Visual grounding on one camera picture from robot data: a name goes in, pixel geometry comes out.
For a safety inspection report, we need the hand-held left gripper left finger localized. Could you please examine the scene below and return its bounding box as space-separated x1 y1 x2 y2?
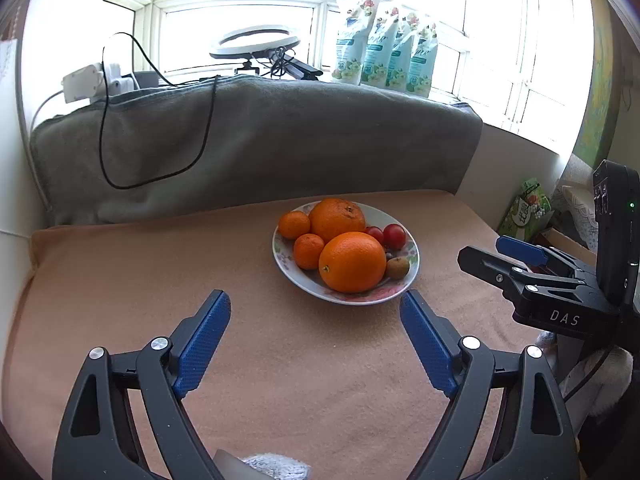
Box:
52 289 232 480

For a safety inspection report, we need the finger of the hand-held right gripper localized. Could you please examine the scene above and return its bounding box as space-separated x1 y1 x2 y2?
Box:
496 235 597 279
457 246 581 311

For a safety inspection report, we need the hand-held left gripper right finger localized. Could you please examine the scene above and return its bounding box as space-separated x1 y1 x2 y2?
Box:
399 290 584 480

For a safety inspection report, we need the brown kiwi back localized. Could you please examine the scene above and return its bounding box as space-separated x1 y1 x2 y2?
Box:
384 256 411 280

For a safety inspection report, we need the large cherry tomato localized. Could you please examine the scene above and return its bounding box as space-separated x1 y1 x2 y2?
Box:
382 224 407 250

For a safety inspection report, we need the smooth large orange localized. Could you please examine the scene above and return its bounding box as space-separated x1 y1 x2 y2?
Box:
318 231 387 294

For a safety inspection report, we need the floral white plate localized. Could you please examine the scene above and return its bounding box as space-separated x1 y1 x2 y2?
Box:
272 200 421 306

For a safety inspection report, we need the tangerine with stem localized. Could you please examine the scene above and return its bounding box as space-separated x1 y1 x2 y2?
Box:
293 233 326 271

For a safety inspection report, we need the rough-skinned large orange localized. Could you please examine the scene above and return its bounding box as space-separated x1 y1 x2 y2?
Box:
308 198 367 243

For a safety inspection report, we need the small tangerine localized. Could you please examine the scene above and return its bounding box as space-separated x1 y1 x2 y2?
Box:
277 211 311 240

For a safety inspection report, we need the person's right forearm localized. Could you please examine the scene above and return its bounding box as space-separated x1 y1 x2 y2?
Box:
560 345 636 418

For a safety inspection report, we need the green snack packet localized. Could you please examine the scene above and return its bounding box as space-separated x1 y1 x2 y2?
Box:
500 177 553 243

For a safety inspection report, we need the cardboard box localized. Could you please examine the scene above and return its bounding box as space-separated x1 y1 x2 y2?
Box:
535 227 597 263

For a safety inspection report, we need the white lace cloth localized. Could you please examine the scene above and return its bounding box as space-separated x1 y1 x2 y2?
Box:
550 155 601 251

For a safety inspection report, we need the peach blanket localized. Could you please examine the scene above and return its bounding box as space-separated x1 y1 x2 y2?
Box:
0 190 596 480

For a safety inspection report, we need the floral refill pouch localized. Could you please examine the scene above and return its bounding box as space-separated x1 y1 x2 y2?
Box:
361 1 401 88
331 0 376 86
387 10 418 91
407 22 440 98

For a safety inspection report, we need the grey blanket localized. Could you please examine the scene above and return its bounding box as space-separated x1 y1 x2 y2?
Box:
29 75 485 226

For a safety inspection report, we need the white side panel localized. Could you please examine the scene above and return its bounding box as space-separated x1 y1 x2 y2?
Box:
0 35 51 311

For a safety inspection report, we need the black tripod stand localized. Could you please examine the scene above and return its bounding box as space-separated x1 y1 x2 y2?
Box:
240 47 323 81

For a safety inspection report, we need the white plastic device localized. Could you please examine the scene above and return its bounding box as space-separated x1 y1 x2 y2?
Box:
102 62 138 96

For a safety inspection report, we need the black cable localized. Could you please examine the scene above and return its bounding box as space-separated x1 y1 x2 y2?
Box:
98 32 219 191

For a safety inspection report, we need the thick white cable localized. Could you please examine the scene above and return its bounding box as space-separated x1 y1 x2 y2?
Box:
27 87 66 211

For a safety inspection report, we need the white ring light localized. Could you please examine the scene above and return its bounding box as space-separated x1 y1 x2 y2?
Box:
209 28 302 61

